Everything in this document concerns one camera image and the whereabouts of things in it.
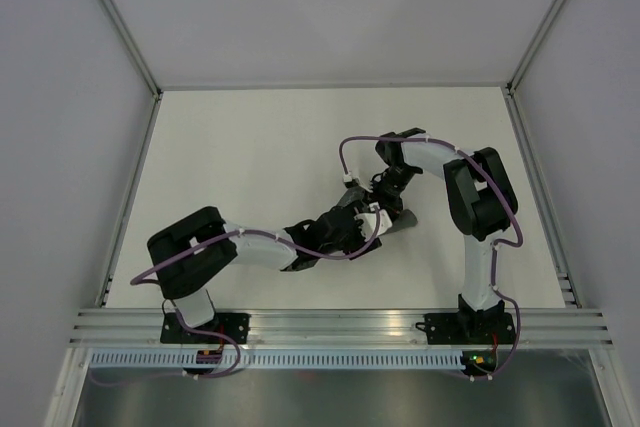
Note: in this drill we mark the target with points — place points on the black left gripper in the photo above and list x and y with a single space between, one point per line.
360 242

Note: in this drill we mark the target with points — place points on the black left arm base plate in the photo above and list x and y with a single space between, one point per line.
232 325

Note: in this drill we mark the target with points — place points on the grey cloth napkin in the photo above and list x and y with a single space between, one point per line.
359 200

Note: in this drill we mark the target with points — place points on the aluminium frame post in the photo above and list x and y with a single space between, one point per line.
130 46
538 39

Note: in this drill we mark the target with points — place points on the aluminium left frame post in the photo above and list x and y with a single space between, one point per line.
130 46

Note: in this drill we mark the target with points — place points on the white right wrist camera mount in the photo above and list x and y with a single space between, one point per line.
350 179

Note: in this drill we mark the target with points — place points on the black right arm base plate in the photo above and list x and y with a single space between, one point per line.
457 329

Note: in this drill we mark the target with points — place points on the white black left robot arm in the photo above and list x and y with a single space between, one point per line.
187 255

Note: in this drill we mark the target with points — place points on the aluminium right frame post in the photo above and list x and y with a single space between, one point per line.
538 39

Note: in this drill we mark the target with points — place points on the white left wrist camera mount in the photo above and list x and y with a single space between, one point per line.
373 224

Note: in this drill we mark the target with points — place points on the white slotted cable duct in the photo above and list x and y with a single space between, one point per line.
280 359

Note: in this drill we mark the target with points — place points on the aluminium front rail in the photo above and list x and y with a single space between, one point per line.
561 328

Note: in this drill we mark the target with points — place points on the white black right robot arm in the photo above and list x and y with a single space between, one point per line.
481 202

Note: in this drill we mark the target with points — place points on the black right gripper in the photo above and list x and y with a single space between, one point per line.
390 206

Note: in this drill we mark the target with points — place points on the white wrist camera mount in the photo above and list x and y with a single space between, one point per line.
350 179
373 224

